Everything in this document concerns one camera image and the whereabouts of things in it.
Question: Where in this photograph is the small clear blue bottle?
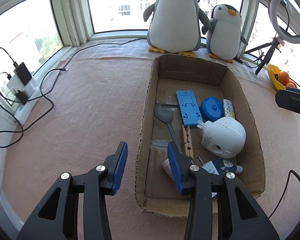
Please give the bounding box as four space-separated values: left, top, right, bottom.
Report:
212 158 243 175

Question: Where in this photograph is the white USB charger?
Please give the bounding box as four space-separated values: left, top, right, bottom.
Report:
197 156 219 175

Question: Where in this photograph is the patterned small tube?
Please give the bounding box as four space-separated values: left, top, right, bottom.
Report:
223 99 235 119

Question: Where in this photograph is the white dome plug device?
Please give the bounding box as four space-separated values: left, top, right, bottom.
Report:
197 116 246 159

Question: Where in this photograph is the blue round tape measure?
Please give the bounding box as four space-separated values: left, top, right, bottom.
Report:
199 97 224 122

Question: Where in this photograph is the wooden clothespin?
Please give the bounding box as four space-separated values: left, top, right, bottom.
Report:
181 125 194 159

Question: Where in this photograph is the white cream tube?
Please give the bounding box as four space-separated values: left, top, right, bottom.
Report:
161 159 174 181

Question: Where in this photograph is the blue phone stand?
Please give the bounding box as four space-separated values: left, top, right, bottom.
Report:
176 90 202 126

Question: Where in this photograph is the grey plastic spoon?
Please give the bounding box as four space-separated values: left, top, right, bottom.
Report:
153 102 183 154

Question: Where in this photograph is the right orange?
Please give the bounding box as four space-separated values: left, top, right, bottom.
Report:
285 80 297 89

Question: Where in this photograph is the orange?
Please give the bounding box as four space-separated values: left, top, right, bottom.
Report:
285 80 297 89
278 71 290 86

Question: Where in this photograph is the front orange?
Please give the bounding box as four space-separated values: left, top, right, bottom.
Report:
278 71 290 86

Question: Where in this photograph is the yellow leaf-shaped fruit tray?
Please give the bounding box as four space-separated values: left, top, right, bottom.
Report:
267 64 286 90

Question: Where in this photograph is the black tripod stand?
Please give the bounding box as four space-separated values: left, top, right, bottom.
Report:
244 35 283 75

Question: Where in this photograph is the cardboard box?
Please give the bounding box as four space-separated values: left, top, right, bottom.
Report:
135 54 266 218

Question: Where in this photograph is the small plush penguin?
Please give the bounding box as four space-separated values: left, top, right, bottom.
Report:
202 4 248 63

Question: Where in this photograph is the pink towel mat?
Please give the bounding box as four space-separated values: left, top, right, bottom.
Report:
2 53 300 239

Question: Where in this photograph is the black plug adapter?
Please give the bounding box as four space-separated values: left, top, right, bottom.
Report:
15 90 28 105

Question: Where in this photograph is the white power strip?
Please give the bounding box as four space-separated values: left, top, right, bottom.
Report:
14 77 42 125

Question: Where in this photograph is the large plush penguin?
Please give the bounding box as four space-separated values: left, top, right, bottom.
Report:
143 0 212 57

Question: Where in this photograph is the white power bank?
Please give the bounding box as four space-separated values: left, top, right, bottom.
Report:
7 75 24 91

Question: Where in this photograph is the black power bank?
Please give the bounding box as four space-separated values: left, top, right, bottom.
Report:
14 62 32 86

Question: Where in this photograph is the black cable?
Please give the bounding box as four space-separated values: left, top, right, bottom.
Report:
0 37 148 149

